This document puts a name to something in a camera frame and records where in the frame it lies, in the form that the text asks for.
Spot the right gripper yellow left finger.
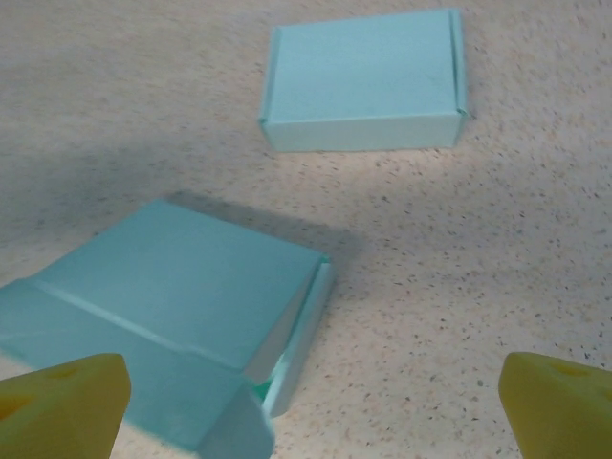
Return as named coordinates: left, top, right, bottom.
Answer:
left=0, top=352, right=133, bottom=459

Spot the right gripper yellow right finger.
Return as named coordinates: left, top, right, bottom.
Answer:
left=496, top=351, right=612, bottom=459

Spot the light blue paper box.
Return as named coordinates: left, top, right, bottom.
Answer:
left=257, top=8, right=468, bottom=153
left=0, top=199, right=335, bottom=459

